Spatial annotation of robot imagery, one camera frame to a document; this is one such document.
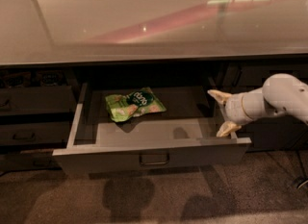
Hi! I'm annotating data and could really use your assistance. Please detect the grey cabinet door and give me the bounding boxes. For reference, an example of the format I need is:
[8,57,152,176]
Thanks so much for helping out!
[218,62,308,154]

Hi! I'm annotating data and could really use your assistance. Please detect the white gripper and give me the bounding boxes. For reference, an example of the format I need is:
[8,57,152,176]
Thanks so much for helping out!
[208,89,252,137]

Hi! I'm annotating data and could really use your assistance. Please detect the grey drawer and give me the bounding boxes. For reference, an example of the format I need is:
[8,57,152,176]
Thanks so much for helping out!
[53,84,251,175]
[0,122,70,146]
[0,86,76,116]
[0,149,60,172]

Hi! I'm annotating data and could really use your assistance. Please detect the green snack bag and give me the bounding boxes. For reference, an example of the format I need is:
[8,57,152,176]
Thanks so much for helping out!
[105,87,167,123]

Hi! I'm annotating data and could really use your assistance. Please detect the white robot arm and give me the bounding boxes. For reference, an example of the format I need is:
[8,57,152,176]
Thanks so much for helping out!
[208,73,308,137]

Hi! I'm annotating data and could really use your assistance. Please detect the dark snack packets in drawer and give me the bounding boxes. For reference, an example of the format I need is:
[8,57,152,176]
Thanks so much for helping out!
[0,70,65,88]

